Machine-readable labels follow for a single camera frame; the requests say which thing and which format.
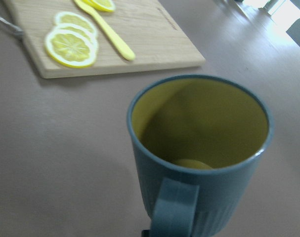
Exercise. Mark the wooden cutting board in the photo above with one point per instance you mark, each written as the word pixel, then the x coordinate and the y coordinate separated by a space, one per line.
pixel 138 36

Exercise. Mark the lemon slice by knife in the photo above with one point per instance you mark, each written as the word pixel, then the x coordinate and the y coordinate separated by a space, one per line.
pixel 102 5

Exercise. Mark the middle lemon slice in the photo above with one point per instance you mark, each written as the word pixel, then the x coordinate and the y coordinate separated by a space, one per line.
pixel 78 29

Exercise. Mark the teal cup yellow inside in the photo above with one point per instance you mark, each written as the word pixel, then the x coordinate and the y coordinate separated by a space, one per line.
pixel 197 140

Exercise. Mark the front lemon slice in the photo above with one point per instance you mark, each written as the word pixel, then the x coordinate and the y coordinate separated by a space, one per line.
pixel 71 49

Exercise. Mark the rear lemon slice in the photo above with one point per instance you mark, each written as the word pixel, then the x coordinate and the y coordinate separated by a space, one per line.
pixel 74 18

